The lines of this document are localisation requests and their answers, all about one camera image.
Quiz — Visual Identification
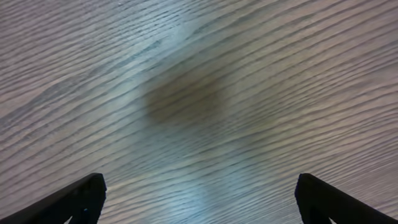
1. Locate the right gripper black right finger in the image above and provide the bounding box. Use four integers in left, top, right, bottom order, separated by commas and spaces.
295, 173, 397, 224

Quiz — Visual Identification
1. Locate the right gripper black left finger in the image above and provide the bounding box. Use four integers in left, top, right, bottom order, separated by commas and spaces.
1, 173, 106, 224

